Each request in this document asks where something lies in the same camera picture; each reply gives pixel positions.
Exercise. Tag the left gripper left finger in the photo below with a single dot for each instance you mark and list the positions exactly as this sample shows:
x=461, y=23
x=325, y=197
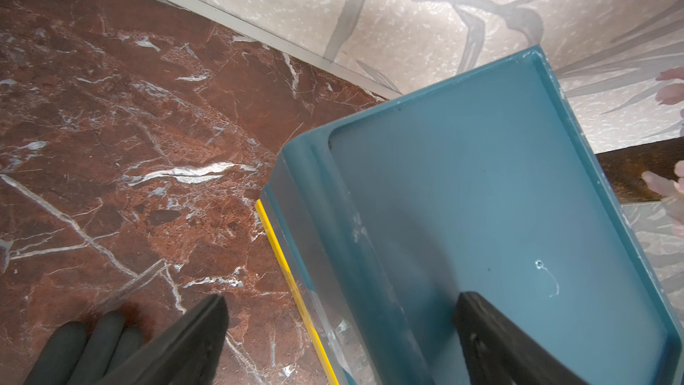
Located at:
x=186, y=353

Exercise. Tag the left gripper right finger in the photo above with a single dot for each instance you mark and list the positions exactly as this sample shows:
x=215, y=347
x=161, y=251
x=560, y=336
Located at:
x=497, y=351

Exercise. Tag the teal yellow drawer box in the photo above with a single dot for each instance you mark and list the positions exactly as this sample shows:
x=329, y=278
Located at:
x=406, y=230

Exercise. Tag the pink blossom artificial tree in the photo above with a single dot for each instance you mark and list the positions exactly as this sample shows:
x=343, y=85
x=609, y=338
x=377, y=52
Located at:
x=671, y=189

